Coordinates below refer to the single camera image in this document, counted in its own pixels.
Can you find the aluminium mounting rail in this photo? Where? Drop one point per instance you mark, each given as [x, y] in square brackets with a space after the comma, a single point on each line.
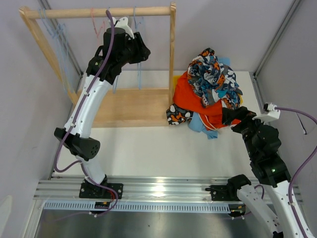
[135, 189]

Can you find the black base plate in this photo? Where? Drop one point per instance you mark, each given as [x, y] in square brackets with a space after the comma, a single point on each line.
[222, 192]
[88, 190]

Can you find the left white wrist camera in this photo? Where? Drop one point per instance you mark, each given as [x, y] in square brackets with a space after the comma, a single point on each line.
[124, 23]

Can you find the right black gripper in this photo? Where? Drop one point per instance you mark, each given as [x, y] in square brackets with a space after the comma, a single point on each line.
[240, 113]

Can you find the light blue mesh shorts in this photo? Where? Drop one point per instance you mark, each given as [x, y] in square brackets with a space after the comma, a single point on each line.
[196, 125]

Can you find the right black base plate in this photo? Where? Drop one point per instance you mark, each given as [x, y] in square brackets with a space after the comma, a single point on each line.
[222, 192]

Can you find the wooden clothes rack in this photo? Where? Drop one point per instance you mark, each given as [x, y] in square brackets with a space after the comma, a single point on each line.
[126, 107]

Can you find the orange grey camo shorts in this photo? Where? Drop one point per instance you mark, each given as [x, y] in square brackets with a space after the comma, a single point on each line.
[176, 115]

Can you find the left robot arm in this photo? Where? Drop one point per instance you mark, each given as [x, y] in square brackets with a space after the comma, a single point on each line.
[119, 48]

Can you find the bright orange shorts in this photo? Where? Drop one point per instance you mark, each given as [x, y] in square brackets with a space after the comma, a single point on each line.
[211, 119]

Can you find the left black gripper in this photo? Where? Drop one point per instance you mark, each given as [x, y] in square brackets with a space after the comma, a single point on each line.
[141, 52]

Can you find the slotted cable duct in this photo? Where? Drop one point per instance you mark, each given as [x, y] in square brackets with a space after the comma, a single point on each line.
[90, 206]

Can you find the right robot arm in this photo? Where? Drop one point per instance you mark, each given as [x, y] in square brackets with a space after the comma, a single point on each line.
[262, 143]

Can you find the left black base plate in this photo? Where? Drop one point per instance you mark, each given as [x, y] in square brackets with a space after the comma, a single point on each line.
[88, 190]

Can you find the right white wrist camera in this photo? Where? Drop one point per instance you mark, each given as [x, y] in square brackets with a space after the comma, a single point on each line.
[271, 113]

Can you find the yellow plastic tray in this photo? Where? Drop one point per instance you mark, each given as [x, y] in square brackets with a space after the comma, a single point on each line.
[175, 80]

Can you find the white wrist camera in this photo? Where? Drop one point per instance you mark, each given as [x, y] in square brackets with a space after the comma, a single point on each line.
[124, 23]
[271, 113]

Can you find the teal orange patterned shorts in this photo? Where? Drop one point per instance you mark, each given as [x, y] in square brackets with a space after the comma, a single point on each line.
[213, 81]

